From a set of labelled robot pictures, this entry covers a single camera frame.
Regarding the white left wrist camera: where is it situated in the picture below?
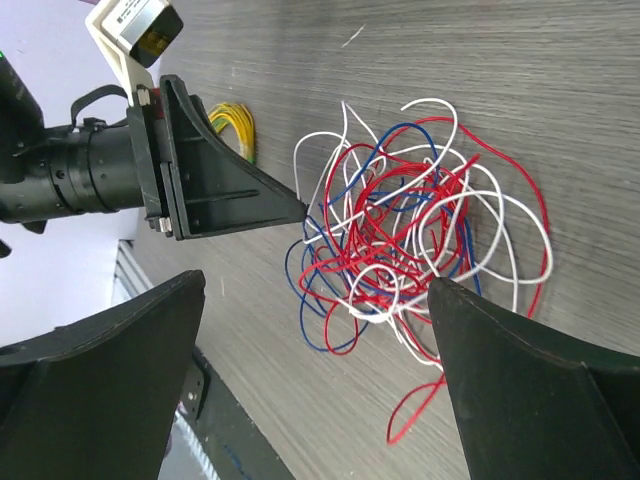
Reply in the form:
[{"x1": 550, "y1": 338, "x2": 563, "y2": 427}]
[{"x1": 85, "y1": 0, "x2": 184, "y2": 105}]

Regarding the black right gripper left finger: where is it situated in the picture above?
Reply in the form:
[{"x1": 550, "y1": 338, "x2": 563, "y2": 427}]
[{"x1": 1, "y1": 270, "x2": 205, "y2": 479}]

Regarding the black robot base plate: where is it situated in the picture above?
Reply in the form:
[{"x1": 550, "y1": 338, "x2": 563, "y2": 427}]
[{"x1": 174, "y1": 348, "x2": 294, "y2": 480}]

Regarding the blue cable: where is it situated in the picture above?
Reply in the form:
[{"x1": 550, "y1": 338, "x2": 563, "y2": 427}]
[{"x1": 284, "y1": 122, "x2": 482, "y2": 352}]

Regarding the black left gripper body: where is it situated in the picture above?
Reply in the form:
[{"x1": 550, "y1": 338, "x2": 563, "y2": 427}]
[{"x1": 127, "y1": 85, "x2": 173, "y2": 236}]

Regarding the white cable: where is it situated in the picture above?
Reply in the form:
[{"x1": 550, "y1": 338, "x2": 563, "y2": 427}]
[{"x1": 293, "y1": 98, "x2": 554, "y2": 371}]

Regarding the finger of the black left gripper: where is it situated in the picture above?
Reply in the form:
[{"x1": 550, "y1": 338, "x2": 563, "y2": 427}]
[{"x1": 158, "y1": 75, "x2": 306, "y2": 240}]

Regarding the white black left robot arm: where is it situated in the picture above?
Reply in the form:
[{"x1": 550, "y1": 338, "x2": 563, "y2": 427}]
[{"x1": 1, "y1": 61, "x2": 306, "y2": 240}]

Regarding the yellow green cable coil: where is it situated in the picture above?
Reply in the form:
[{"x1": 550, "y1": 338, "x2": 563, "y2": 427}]
[{"x1": 208, "y1": 102, "x2": 257, "y2": 165}]

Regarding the red cable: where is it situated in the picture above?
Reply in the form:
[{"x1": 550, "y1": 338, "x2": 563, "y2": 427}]
[
  {"x1": 298, "y1": 116, "x2": 550, "y2": 354},
  {"x1": 386, "y1": 372, "x2": 447, "y2": 446}
]

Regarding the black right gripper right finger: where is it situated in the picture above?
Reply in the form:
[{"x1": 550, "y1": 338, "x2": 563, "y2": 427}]
[{"x1": 428, "y1": 278, "x2": 639, "y2": 479}]

